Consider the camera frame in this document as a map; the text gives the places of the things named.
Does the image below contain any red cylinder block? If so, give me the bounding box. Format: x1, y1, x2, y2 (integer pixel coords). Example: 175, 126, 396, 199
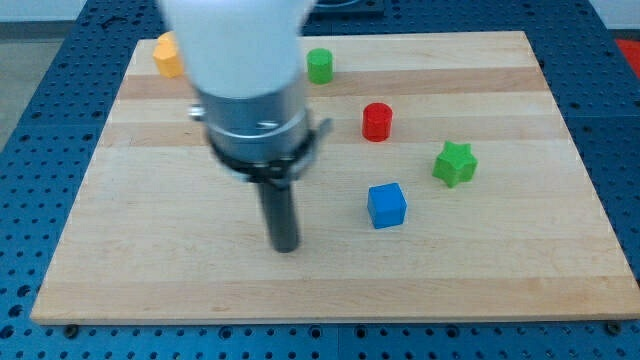
362, 102, 393, 142

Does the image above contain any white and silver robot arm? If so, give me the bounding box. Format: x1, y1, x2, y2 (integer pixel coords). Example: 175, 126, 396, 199
158, 0, 316, 187

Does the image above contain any yellow pentagon block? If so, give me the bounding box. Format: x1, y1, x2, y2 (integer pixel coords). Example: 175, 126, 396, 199
152, 31, 184, 78

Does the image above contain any green star block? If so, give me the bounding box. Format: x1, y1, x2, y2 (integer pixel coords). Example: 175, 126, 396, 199
432, 140, 478, 188

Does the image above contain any red object at edge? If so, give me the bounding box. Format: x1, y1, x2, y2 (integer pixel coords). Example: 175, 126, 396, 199
616, 38, 640, 77

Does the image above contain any blue cube block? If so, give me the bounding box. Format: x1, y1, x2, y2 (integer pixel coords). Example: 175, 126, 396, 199
367, 183, 407, 229

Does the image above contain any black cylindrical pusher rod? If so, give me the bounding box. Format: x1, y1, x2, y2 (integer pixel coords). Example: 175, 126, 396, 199
257, 183, 300, 253

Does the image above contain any light wooden board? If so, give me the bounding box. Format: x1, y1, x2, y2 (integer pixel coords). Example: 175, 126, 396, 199
31, 31, 639, 325

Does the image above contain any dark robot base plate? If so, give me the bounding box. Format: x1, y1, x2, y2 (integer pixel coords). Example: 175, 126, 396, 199
310, 0, 387, 21

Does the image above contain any green cylinder block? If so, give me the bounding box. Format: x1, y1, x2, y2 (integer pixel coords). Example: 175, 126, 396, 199
306, 48, 333, 85

